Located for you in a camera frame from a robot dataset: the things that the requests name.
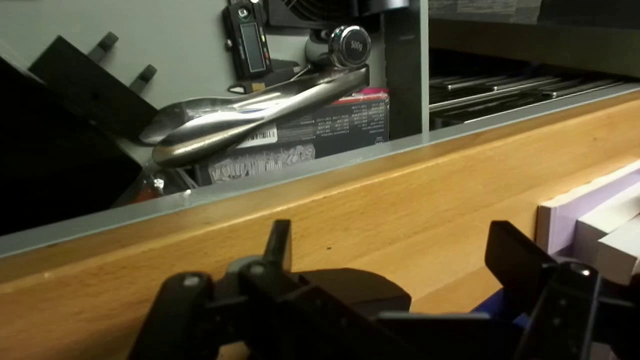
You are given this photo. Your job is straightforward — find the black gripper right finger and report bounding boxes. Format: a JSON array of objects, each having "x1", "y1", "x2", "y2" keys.
[{"x1": 484, "y1": 219, "x2": 640, "y2": 360}]

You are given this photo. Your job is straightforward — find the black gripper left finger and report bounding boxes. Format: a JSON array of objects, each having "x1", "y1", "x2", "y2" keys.
[{"x1": 128, "y1": 219, "x2": 413, "y2": 360}]

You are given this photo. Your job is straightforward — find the tool drawer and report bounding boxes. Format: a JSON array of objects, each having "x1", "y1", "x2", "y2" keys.
[{"x1": 0, "y1": 0, "x2": 640, "y2": 242}]

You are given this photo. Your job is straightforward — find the white foam boards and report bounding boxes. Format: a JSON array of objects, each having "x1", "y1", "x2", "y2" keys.
[{"x1": 534, "y1": 162, "x2": 640, "y2": 284}]

